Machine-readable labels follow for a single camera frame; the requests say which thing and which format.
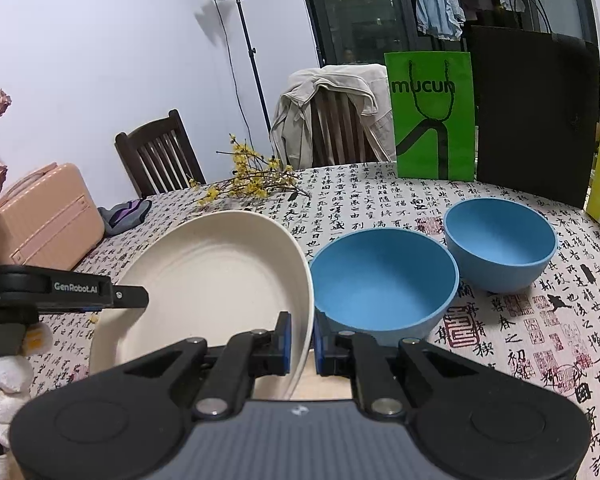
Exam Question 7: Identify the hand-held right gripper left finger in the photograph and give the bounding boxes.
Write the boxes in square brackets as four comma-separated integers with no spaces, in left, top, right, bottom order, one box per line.
[121,311,293,418]

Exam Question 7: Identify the grey and purple cloth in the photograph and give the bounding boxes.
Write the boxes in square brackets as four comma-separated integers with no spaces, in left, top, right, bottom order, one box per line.
[98,199,153,237]

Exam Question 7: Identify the green paper bag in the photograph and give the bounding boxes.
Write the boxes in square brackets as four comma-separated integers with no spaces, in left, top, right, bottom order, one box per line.
[384,51,477,181]

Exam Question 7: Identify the pink ribbed hard case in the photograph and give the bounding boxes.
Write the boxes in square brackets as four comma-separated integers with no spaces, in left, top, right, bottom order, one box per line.
[0,162,106,272]

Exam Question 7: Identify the black framed glass door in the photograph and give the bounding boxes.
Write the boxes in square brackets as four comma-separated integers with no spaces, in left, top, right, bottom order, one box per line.
[295,0,600,68]

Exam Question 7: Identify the black paper bag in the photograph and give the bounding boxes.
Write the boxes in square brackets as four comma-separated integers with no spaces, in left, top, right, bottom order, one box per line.
[464,0,600,211]

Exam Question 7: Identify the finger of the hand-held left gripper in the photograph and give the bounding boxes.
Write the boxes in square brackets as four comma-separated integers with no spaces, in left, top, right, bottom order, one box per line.
[111,285,150,310]

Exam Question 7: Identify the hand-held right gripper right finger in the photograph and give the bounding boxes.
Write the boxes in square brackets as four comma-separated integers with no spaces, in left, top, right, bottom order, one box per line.
[314,312,481,418]

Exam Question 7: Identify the cream round plate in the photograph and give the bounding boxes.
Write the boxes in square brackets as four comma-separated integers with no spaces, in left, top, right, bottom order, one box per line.
[89,210,315,402]

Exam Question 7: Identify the blue bowl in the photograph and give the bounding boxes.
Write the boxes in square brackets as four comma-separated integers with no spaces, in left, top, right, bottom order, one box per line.
[309,228,461,349]
[443,197,559,295]

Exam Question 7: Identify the yellow flower branch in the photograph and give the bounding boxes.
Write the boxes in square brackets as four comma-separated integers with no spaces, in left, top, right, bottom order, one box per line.
[189,134,312,207]

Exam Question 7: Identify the calligraphy printed tablecloth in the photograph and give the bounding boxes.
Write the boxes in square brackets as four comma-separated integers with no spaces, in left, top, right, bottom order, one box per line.
[0,161,600,480]

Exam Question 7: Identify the beige jacket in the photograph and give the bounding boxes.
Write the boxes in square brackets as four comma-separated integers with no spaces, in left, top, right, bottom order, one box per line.
[270,64,398,170]

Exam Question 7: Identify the dark wooden chair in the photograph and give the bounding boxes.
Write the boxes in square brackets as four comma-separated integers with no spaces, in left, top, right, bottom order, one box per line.
[307,87,368,168]
[115,109,207,198]

